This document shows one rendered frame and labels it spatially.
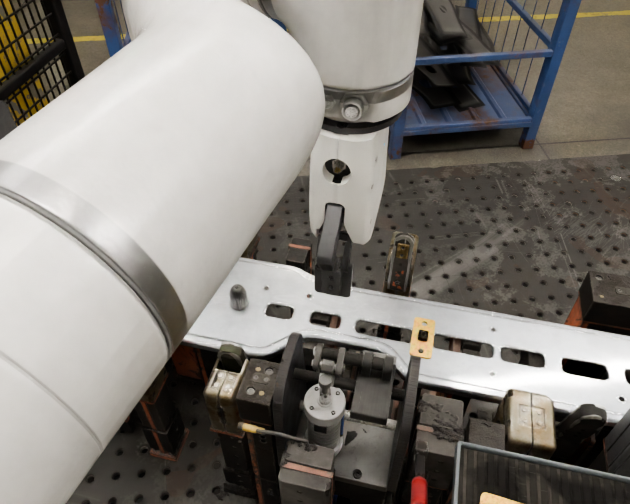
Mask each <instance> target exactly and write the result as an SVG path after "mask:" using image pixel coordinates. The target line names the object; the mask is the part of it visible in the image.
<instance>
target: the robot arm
mask: <svg viewBox="0 0 630 504"><path fill-rule="evenodd" d="M423 2H424V0H121V3H122V9H123V13H124V17H125V21H126V24H127V28H128V32H129V35H130V39H131V42H130V43H129V44H128V45H126V46H125V47H124V48H122V49H121V50H120V51H119V52H117V53H116V54H115V55H113V56H112V57H111V58H109V59H108V60H107V61H105V62H104V63H103V64H101V65H100V66H99V67H97V68H96V69H95V70H93V71H92V72H91V73H89V74H88V75H87V76H85V77H84V78H83V79H81V80H80V81H79V82H77V83H76V84H75V85H73V86H72V87H70V88H69V89H68V90H66V91H65V92H64V93H62V94H61V95H60V96H58V97H57V98H56V99H54V100H53V101H52V102H50V103H49V104H48V105H46V106H45V107H44V108H42V109H41V110H40V111H38V112H37V113H36V114H34V115H33V116H32V117H30V118H29V119H28V120H26V121H25V122H24V123H22V124H21V125H20V126H18V127H17V128H16V129H14V130H13V131H12V132H10V133H9V134H8V135H6V136H5V137H4V138H2V139H1V140H0V504H66V503H67V502H68V500H69V499H70V497H71V496H72V495H73V493H74V492H75V490H76V489H77V487H78V486H79V485H80V483H81V482H82V480H83V479H84V478H85V476H86V475H87V473H88V472H89V470H90V469H91V468H92V466H93V465H94V463H95V462H96V460H97V459H98V458H99V456H100V455H101V453H102V452H103V451H104V449H105V448H106V447H107V445H108V444H109V442H110V441H111V440H112V438H113V437H114V435H115V434H116V433H117V431H118V430H119V429H120V427H121V426H122V424H123V423H124V422H125V420H126V419H127V417H128V416H129V415H130V413H131V412H132V410H133V409H134V408H135V406H136V405H137V403H138V402H139V401H140V399H141V398H142V396H143V395H144V394H145V392H146V391H147V389H148V388H149V387H150V385H151V384H152V382H153V381H154V380H155V378H156V377H157V375H158V374H159V373H160V371H161V370H162V368H163V367H164V366H165V364H166V363H167V362H168V360H169V359H170V357H171V356H172V354H173V353H174V352H175V350H176V349H177V347H178V346H179V344H180V343H181V342H182V340H183V339H184V337H185V336H186V335H187V333H188V332H189V330H190V329H191V327H192V326H193V325H194V323H195V322H196V320H197V319H198V317H199V316H200V315H201V313H202V312H203V310H204V309H205V307H206V306H207V305H208V303H209V302H210V300H211V299H212V297H213V296H214V294H215V293H216V292H217V290H218V289H219V287H220V286H221V284H222V283H223V281H224V280H225V279H226V277H227V276H228V274H229V273H230V271H231V270H232V268H233V267H234V266H235V264H236V263H237V261H238V260H239V258H240V257H241V255H242V254H243V253H244V251H245V250H246V248H247V247H248V245H249V244H250V243H251V241H252V240H253V238H254V237H255V235H256V234H257V232H258V231H259V230H260V228H261V227H262V225H263V224H264V222H265V221H266V220H267V218H268V217H269V215H270V214H271V213H272V211H273V210H274V208H275V207H276V205H277V204H278V203H279V201H280V200H281V198H282V197H283V196H284V194H285V193H286V191H287V190H288V189H289V187H290V186H291V184H292V183H293V181H294V180H295V179H296V177H297V175H298V174H299V172H300V171H301V169H302V168H303V166H304V164H305V163H306V161H307V159H308V158H309V156H310V154H311V159H310V190H309V214H310V227H311V231H312V232H313V234H314V235H315V236H316V237H317V236H318V242H317V249H316V256H315V260H314V289H315V291H316V292H319V293H324V294H328V295H333V296H341V297H350V295H351V288H352V274H353V263H351V262H350V258H351V251H352V245H353V243H359V244H365V243H367V242H368V241H369V240H370V238H371V236H372V232H373V229H374V225H375V221H376V217H377V213H378V209H379V205H380V200H381V196H382V192H383V187H384V182H385V174H386V159H387V146H388V135H389V126H391V125H393V124H394V122H395V121H397V120H398V119H399V117H400V116H401V114H402V110H403V109H404V108H405V107H406V106H407V105H408V103H409V101H410V97H411V90H412V83H413V75H414V68H415V61H416V53H417V46H418V39H419V31H420V24H421V17H422V9H423ZM270 18H273V19H277V20H279V21H281V22H282V23H283V24H284V25H285V26H286V28H287V29H288V31H289V33H290V35H289V34H288V33H287V32H286V31H285V30H284V29H282V28H281V27H280V26H279V25H278V24H276V23H275V22H274V21H272V20H271V19H270ZM342 223H343V224H344V226H345V228H346V230H347V232H344V231H340V229H341V224H342ZM338 240H343V241H345V246H344V253H343V257H342V256H336V250H337V244H338Z"/></svg>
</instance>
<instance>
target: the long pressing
mask: <svg viewBox="0 0 630 504"><path fill-rule="evenodd" d="M235 284H241V285H242V286H243V287H244V288H245V290H246V292H247V299H248V306H247V307H246V308H245V309H243V310H235V309H233V308H232V307H231V302H230V296H229V292H230V289H231V287H232V286H233V285H235ZM265 287H268V288H269V289H268V290H264V288H265ZM309 294H310V295H312V297H311V298H307V295H309ZM271 304H273V305H279V306H284V307H289V308H292V309H293V314H292V317H291V318H290V319H287V320H286V319H280V318H275V317H270V316H267V315H266V314H265V312H266V309H267V307H268V306H269V305H271ZM313 313H322V314H327V315H332V316H337V317H339V318H340V319H341V322H340V326H339V327H338V328H337V329H333V328H327V327H322V326H317V325H312V324H311V323H310V319H311V316H312V314H313ZM416 317H420V318H425V319H431V320H434V321H435V332H434V336H435V335H439V336H445V337H450V338H455V339H461V340H466V341H471V342H477V343H482V344H487V345H490V346H491V347H492V357H491V358H485V357H480V356H474V355H469V354H464V353H459V352H453V351H448V350H443V349H438V348H435V347H433V349H432V357H431V358H430V359H425V358H421V364H420V372H419V380H418V388H422V389H427V390H432V391H437V392H442V393H446V394H451V395H456V396H461V397H466V398H471V399H476V400H481V401H486V402H491V403H496V404H501V402H502V399H503V397H504V395H505V393H506V391H507V390H508V389H510V388H514V389H519V390H524V391H529V392H534V393H539V394H544V395H547V396H548V397H549V398H551V399H552V401H553V402H554V414H555V416H560V417H565V418H566V417H567V416H568V415H569V414H570V413H571V412H572V411H574V410H575V409H576V408H577V407H578V406H579V405H581V404H584V403H592V404H598V405H602V406H604V407H606V409H607V425H606V426H609V427H615V425H616V424H617V423H618V422H619V421H620V419H621V418H622V417H623V416H624V414H625V413H626V412H627V411H628V409H629V408H630V384H629V383H628V382H627V380H626V375H625V373H626V372H627V371H630V336H627V335H621V334H615V333H610V332H604V331H598V330H593V329H587V328H582V327H576V326H570V325H565V324H559V323H553V322H548V321H542V320H536V319H531V318H525V317H520V316H514V315H508V314H503V313H497V312H491V311H486V310H480V309H474V308H469V307H463V306H458V305H452V304H446V303H441V302H435V301H429V300H424V299H418V298H413V297H407V296H401V295H396V294H390V293H384V292H379V291H373V290H367V289H362V288H356V287H352V288H351V295H350V297H341V296H333V295H328V294H324V293H319V292H316V291H315V289H314V276H312V275H311V274H309V273H307V272H305V271H304V270H302V269H300V268H297V267H294V266H289V265H283V264H277V263H272V262H266V261H260V260H255V259H249V258H243V257H240V258H239V260H238V261H237V263H236V264H235V266H234V267H233V268H232V270H231V271H230V273H229V274H228V276H227V277H226V279H225V280H224V281H223V283H222V284H221V286H220V287H219V289H218V290H217V292H216V293H215V294H214V296H213V297H212V299H211V300H210V302H209V303H208V305H207V306H206V307H205V309H204V310H203V312H202V313H201V315H200V316H199V317H198V319H197V320H196V322H195V323H194V325H193V326H192V327H191V329H190V330H189V332H188V333H187V335H186V336H185V337H184V339H183V340H182V342H181V343H180V344H179V345H183V346H188V347H193V348H198V349H202V350H207V351H212V352H217V353H218V352H219V349H220V346H221V343H222V342H233V343H236V344H239V345H240V346H242V347H243V348H244V351H245V354H246V356H247V359H251V358H256V359H260V360H269V359H272V358H274V357H276V356H278V355H280V354H282V353H283V352H284V350H285V347H286V344H287V341H288V338H289V336H290V334H291V332H297V333H302V336H303V343H304V342H318V343H324V344H328V345H333V346H338V347H344V348H348V349H353V350H358V351H364V350H368V351H373V352H378V353H383V354H388V355H393V356H396V357H397V360H396V369H395V372H396V373H397V374H398V375H399V376H400V378H401V379H402V380H403V381H405V379H406V374H407V370H408V366H409V361H410V357H411V355H410V354H409V351H410V345H411V343H406V342H401V341H396V340H390V339H385V338H380V337H375V336H369V335H364V334H359V333H357V332H356V325H357V323H358V322H359V321H364V322H370V323H375V324H380V325H386V326H391V327H396V328H402V329H407V330H411V331H413V325H414V319H415V318H416ZM491 328H494V329H495V331H491ZM502 348H509V349H514V350H520V351H525V352H530V353H536V354H540V355H541V356H542V357H543V359H544V367H542V368H537V367H532V366H527V365H522V364H516V363H511V362H506V361H504V360H502V359H501V349H502ZM564 359H568V360H573V361H578V362H584V363H589V364H594V365H600V366H602V367H604V368H605V369H606V373H607V379H606V380H600V379H595V378H590V377H584V376H579V375H574V374H569V373H566V372H565V371H564V370H563V368H562V360H564ZM490 373H494V376H491V375H490ZM619 397H622V398H623V399H624V402H621V401H620V400H619Z"/></svg>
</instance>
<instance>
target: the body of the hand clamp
mask: <svg viewBox="0 0 630 504"><path fill-rule="evenodd" d="M168 375H169V373H168V372H167V371H166V368H165V366H164V367H163V368H162V370H161V371H160V373H159V374H158V375H157V377H156V378H155V380H154V381H153V382H152V384H151V385H150V387H149V388H148V389H147V391H146V392H145V394H144V395H143V396H142V398H141V399H140V401H139V402H138V403H137V405H136V406H135V409H136V411H137V413H138V415H139V417H140V420H141V422H142V424H143V426H142V428H141V429H142V431H143V434H144V436H145V438H146V440H147V442H148V444H149V446H150V448H151V450H150V452H149V454H150V455H151V456H154V457H158V458H162V459H167V460H171V461H175V462H177V461H178V459H179V456H180V454H181V452H182V449H183V447H184V444H185V442H186V439H187V437H188V435H189V432H190V431H189V429H188V428H185V426H184V423H183V420H182V417H181V414H180V412H179V409H178V408H175V406H174V403H173V400H172V398H171V395H170V392H169V389H168V386H167V384H166V379H167V377H168Z"/></svg>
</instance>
